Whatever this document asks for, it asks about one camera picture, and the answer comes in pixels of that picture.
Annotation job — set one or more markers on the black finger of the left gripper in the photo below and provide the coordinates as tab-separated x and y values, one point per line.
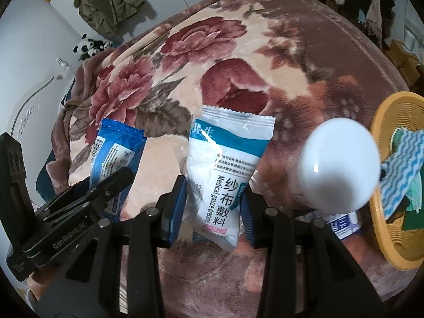
77	195

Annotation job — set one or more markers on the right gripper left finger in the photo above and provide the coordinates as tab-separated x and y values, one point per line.
114	271

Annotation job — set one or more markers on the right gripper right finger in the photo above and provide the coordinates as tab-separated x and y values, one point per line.
308	271

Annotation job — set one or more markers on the blue surgical face mask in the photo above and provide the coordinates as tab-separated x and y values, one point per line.
414	194

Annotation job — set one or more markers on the white medical gauze packet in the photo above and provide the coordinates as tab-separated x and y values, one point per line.
225	148

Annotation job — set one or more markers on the blue wet wipes packet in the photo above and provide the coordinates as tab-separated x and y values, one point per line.
117	145

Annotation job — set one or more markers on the blue white packet under jar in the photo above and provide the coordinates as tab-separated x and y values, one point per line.
343	225

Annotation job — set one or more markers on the orange mesh plastic basket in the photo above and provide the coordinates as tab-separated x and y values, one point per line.
402	249

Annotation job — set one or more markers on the dark scouring pad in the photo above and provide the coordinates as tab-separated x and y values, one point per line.
412	219

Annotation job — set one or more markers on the white plastic jar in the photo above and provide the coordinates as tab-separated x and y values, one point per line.
338	168

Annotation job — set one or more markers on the blue white wavy cloth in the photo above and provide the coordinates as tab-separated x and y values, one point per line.
399	170

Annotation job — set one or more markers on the panda plush toy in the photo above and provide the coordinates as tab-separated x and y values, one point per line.
88	47

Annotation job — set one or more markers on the olive green hanging jacket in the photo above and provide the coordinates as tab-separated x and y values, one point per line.
104	16

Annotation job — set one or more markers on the cardboard boxes stack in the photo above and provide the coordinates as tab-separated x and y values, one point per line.
407	63

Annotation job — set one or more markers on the floral plush blanket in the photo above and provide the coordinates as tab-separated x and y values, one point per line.
295	60

